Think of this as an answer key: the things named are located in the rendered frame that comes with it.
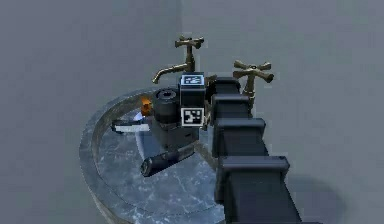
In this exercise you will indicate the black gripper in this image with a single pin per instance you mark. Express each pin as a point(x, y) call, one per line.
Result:
point(166, 106)

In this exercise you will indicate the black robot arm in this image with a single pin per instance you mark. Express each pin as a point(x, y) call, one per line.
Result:
point(248, 186)

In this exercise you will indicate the grey marble round sink basin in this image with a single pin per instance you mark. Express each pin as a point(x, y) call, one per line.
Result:
point(173, 196)

